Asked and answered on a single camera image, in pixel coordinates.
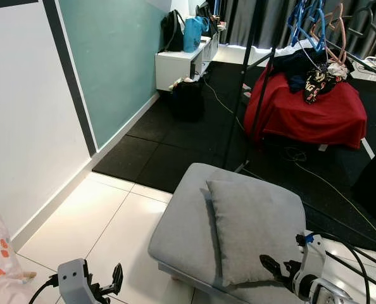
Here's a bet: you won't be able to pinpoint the grey square pillow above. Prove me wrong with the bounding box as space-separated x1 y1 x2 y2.
206 179 307 287

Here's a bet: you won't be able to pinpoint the grey upholstered ottoman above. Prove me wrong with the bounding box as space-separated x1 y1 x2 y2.
148 163 315 304

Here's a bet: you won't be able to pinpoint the red blanket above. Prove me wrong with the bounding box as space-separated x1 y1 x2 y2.
244 63 368 149

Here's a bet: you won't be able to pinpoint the black fabric bag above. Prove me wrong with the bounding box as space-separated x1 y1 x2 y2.
171 77 206 122

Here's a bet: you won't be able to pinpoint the black metal clothes rack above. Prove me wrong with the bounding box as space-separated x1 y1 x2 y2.
223 0 376 267

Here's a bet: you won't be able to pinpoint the dark clothes pile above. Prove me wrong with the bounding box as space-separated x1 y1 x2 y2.
277 47 350 105

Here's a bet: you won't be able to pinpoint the white low shelf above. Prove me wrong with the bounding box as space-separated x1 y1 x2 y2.
155 35 220 91

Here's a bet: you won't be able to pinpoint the pink clothes hanger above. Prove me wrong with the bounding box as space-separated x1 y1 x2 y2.
327 3 352 64

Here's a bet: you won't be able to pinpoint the blue clothes hangers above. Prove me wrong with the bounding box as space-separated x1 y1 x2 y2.
289 0 328 64

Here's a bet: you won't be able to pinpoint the blue bag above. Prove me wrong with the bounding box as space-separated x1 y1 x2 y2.
183 16 209 53

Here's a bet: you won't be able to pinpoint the dark grey curtain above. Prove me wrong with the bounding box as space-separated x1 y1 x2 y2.
220 0 376 54

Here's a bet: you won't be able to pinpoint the black backpack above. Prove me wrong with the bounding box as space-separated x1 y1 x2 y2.
161 9 185 53

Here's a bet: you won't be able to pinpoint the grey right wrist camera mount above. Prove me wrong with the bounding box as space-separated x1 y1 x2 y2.
296 233 331 289

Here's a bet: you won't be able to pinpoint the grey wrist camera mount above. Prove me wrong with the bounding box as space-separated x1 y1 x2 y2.
57 258 99 304
296 233 331 289

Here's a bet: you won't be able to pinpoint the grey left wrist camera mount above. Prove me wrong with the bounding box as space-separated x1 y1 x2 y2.
57 258 99 304

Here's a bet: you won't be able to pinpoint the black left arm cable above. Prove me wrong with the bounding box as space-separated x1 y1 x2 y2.
28 274 61 304

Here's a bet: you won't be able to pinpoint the yellow floor cable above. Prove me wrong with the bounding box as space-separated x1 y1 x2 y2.
289 146 376 244

